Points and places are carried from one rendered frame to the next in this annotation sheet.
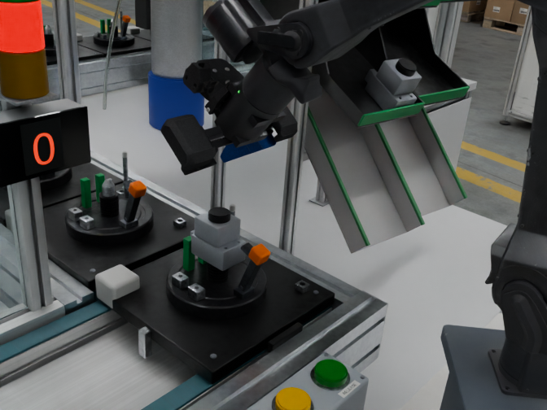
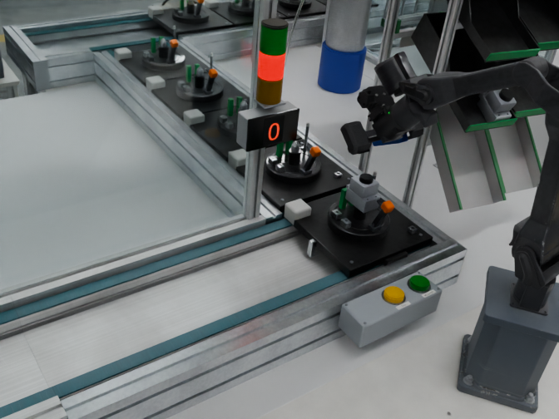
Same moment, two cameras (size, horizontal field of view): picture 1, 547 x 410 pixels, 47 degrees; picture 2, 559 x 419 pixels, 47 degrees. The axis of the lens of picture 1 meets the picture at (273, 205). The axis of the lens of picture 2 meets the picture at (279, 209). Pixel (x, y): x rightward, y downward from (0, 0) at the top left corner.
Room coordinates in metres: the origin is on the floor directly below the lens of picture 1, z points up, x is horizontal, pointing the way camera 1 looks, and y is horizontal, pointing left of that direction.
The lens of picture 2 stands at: (-0.46, -0.01, 1.81)
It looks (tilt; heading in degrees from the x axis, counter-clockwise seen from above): 35 degrees down; 12
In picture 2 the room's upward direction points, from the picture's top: 6 degrees clockwise
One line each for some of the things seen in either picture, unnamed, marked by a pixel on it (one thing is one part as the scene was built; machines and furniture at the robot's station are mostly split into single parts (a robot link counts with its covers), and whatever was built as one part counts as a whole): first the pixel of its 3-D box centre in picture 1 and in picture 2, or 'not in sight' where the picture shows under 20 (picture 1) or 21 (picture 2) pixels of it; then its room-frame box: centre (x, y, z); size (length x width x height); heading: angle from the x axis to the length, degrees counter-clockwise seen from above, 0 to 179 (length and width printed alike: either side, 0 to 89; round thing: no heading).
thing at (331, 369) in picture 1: (330, 375); (418, 284); (0.58, -0.08, 0.96); 0.04 x 0.04 x 0.02
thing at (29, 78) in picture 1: (23, 71); (269, 87); (0.67, 0.28, 1.28); 0.05 x 0.05 x 0.05
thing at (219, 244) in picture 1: (213, 232); (361, 188); (0.74, 0.08, 1.06); 0.08 x 0.04 x 0.07; 50
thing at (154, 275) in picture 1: (216, 294); (357, 226); (0.73, 0.07, 0.96); 0.24 x 0.24 x 0.02; 50
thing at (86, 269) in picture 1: (108, 201); (294, 155); (0.90, 0.27, 1.01); 0.24 x 0.24 x 0.13; 50
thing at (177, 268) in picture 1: (216, 283); (358, 219); (0.73, 0.07, 0.98); 0.14 x 0.14 x 0.02
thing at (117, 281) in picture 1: (117, 286); (297, 212); (0.72, 0.21, 0.97); 0.05 x 0.05 x 0.04; 50
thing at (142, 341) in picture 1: (145, 342); (311, 248); (0.64, 0.15, 0.95); 0.01 x 0.01 x 0.04; 50
